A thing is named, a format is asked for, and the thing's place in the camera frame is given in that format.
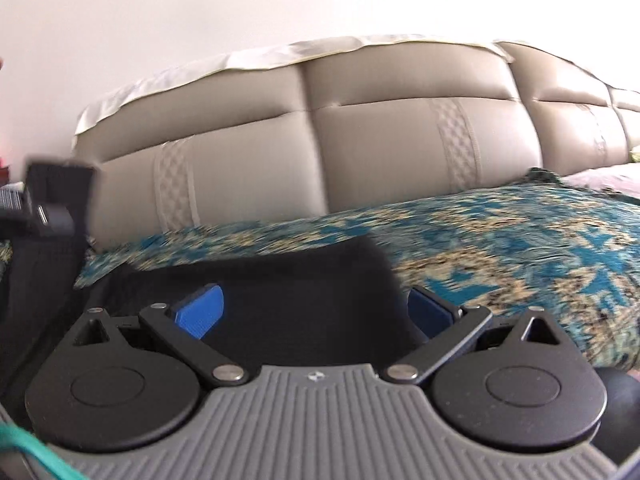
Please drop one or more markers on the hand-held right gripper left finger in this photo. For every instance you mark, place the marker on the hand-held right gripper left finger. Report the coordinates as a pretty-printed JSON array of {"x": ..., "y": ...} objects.
[{"x": 200, "y": 310}]

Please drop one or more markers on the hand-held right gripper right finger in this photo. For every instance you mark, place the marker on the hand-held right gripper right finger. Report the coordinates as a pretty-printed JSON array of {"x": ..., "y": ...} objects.
[{"x": 427, "y": 310}]

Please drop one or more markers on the black pants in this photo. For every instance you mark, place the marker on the black pants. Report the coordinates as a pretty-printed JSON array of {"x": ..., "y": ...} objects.
[{"x": 310, "y": 290}]

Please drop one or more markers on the teal patterned blanket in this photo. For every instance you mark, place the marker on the teal patterned blanket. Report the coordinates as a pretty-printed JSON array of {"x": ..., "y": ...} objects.
[{"x": 525, "y": 245}]

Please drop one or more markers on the beige leather sofa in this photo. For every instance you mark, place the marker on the beige leather sofa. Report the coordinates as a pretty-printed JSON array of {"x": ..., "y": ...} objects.
[{"x": 375, "y": 145}]

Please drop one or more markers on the pink cloth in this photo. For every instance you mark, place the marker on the pink cloth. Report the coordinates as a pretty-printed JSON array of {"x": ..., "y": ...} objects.
[{"x": 612, "y": 180}]

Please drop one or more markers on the white sofa back cloth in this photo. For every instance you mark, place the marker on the white sofa back cloth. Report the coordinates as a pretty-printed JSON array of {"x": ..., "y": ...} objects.
[{"x": 250, "y": 60}]

